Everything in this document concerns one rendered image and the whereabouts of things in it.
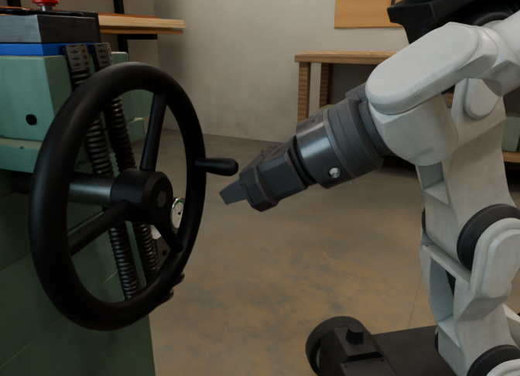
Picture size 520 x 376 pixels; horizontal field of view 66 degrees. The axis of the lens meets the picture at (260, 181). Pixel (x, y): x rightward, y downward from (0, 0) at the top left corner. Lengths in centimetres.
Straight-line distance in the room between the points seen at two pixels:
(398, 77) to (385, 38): 314
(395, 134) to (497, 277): 48
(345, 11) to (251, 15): 88
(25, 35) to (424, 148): 43
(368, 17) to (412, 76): 316
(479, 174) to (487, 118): 11
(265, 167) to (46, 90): 25
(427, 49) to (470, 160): 37
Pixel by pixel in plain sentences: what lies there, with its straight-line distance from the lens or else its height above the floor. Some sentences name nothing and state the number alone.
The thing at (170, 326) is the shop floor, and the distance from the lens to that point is 156.
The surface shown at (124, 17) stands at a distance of 357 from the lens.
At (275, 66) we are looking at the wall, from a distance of 385.
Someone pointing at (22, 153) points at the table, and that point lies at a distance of 49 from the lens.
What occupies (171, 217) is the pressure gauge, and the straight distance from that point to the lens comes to 76.
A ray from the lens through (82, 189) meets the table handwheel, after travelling 50.
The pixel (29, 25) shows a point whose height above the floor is 99.
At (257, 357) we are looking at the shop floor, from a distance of 142.
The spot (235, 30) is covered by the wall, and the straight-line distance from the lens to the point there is 403.
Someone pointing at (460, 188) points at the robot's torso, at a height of 73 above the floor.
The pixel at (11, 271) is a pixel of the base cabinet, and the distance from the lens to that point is 60.
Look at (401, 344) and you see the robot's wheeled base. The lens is 127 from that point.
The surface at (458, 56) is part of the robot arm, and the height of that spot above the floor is 96.
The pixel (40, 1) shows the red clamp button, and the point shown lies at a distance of 60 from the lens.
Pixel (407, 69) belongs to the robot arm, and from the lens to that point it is 43.
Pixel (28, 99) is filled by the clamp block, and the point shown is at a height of 92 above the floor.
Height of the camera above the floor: 98
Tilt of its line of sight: 20 degrees down
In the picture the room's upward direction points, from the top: straight up
